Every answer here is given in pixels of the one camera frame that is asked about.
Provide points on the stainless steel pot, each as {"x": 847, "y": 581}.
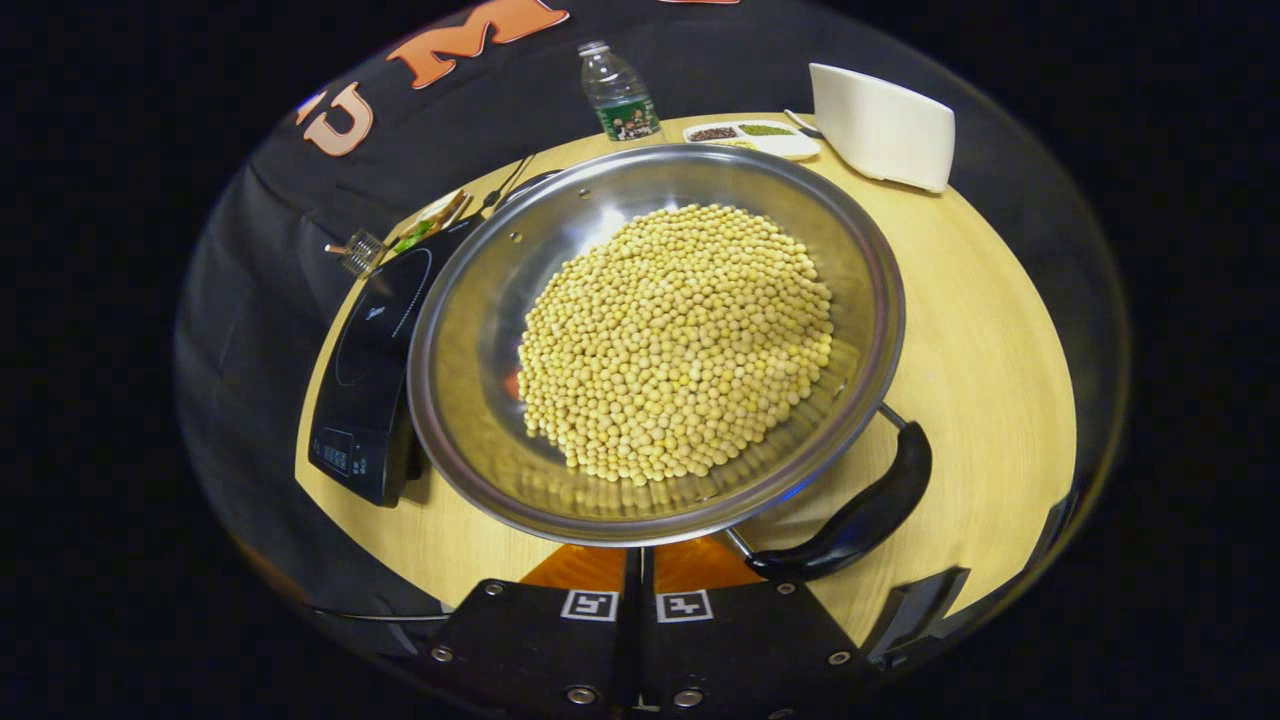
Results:
{"x": 480, "y": 340}

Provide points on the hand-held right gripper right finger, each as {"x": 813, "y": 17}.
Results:
{"x": 740, "y": 640}

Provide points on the white divided dish of beans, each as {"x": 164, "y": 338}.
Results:
{"x": 760, "y": 135}

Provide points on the clear plastic water bottle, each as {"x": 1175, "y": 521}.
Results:
{"x": 620, "y": 95}

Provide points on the black induction cooktop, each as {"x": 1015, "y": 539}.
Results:
{"x": 365, "y": 400}

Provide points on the pile of yellow soybeans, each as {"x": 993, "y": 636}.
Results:
{"x": 680, "y": 340}

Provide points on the white toaster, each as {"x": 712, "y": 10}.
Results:
{"x": 880, "y": 125}

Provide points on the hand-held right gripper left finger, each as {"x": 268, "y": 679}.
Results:
{"x": 545, "y": 640}

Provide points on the sandwich with lettuce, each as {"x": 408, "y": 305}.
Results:
{"x": 425, "y": 228}

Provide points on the black backdrop cloth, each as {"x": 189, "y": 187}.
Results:
{"x": 260, "y": 260}

